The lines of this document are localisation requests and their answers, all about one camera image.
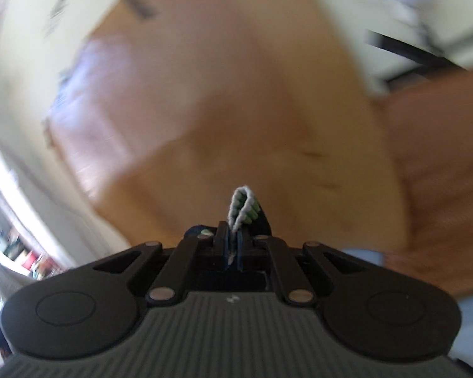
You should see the brown cushion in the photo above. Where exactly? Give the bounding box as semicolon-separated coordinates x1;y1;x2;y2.
372;66;473;297

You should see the navy and green knit garment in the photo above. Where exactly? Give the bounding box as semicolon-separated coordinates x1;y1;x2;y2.
184;184;275;242

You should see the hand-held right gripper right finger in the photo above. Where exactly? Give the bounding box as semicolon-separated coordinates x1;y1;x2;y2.
232;228;369;306

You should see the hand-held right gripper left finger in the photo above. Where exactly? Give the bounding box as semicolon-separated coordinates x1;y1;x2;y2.
92;221;233;307

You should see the wood-look floor sheet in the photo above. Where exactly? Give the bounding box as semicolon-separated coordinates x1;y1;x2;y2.
43;0;411;253

